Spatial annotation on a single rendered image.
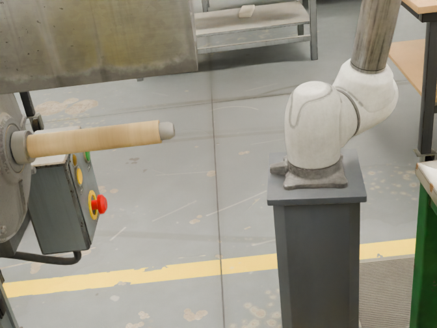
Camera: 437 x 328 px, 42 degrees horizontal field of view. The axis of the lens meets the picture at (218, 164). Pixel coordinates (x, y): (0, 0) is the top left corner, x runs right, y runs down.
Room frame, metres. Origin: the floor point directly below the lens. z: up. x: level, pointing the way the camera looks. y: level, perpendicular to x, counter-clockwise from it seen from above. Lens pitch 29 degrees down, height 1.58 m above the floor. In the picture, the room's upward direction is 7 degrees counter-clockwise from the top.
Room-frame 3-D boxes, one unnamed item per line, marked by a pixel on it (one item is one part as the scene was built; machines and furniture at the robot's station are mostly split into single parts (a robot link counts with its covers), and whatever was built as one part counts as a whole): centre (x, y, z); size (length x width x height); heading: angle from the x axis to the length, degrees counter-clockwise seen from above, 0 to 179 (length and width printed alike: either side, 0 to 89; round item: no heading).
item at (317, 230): (1.44, -0.28, 0.35); 0.28 x 0.28 x 0.70; 81
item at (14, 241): (0.90, 0.39, 1.02); 0.19 x 0.04 x 0.04; 178
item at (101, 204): (0.98, 0.26, 0.98); 0.04 x 0.04 x 0.04; 88
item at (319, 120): (1.45, -0.29, 0.87); 0.18 x 0.16 x 0.22; 123
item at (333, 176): (1.45, -0.26, 0.73); 0.22 x 0.18 x 0.06; 81
